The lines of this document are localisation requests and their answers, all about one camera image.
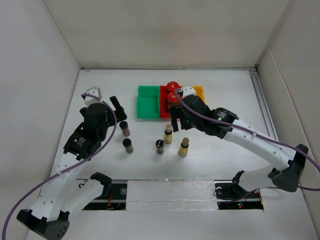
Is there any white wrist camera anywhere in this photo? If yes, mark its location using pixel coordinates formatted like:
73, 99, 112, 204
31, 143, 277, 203
181, 85, 197, 98
82, 86, 102, 107

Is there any taped black-cap spice bottle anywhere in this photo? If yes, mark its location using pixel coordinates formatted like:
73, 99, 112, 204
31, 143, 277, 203
155, 139, 165, 155

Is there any aluminium table rail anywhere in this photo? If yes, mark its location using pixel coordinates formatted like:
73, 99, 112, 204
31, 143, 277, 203
249, 67, 279, 140

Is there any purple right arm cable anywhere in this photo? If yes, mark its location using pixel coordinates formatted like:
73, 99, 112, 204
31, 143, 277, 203
174, 87, 320, 201

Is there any red-lid chili sauce jar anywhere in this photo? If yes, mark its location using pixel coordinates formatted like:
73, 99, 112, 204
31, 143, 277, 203
166, 81, 180, 93

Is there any green plastic bin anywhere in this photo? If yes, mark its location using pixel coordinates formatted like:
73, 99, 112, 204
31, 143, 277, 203
137, 85, 160, 119

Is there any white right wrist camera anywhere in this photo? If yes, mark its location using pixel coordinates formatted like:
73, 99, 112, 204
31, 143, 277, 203
181, 85, 197, 98

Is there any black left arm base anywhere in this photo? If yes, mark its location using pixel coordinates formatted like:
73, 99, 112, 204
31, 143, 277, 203
83, 180, 128, 211

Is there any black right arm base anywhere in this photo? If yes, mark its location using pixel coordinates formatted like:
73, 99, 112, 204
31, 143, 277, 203
213, 170, 264, 210

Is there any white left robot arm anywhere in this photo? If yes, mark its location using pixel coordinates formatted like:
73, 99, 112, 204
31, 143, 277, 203
16, 93, 127, 240

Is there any yellow plastic bin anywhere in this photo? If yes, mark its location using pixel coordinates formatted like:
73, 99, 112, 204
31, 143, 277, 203
192, 85, 206, 103

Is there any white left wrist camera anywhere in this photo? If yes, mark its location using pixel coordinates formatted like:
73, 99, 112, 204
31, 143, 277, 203
82, 86, 102, 107

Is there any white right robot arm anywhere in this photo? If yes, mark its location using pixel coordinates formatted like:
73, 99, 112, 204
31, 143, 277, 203
169, 95, 308, 197

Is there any yellow-label oil bottle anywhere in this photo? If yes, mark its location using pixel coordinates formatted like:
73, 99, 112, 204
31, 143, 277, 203
163, 124, 173, 144
178, 137, 190, 157

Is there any red plastic bin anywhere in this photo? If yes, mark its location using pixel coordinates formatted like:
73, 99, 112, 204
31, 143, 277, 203
159, 85, 171, 119

